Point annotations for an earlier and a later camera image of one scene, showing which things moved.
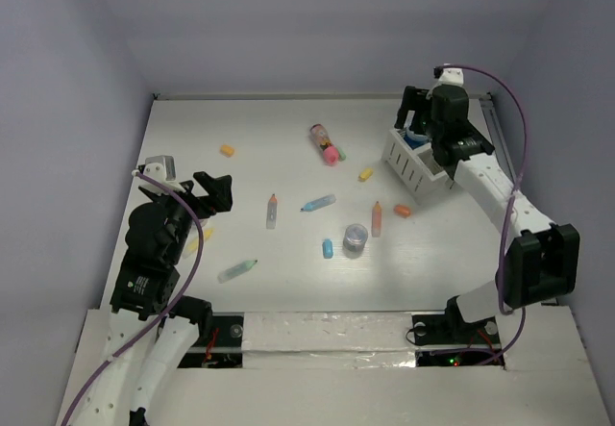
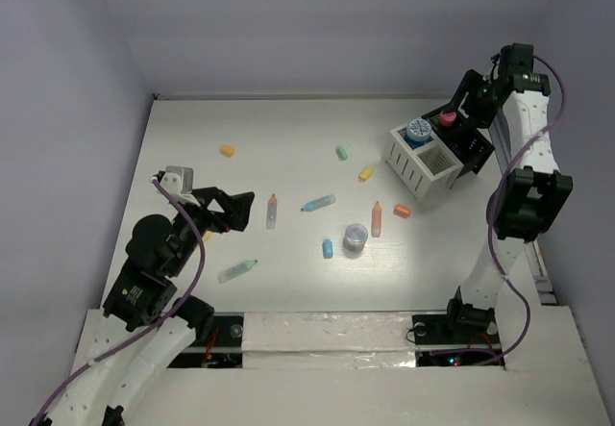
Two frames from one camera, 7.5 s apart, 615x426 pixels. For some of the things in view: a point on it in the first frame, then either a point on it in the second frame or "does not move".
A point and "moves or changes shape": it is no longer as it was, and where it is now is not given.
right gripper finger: x=413 y=99 → x=464 y=95
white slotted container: x=419 y=173 does not move
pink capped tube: x=330 y=151 moves or changes shape
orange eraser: x=227 y=150 does not move
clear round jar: x=355 y=239 does not move
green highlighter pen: x=235 y=271 does not move
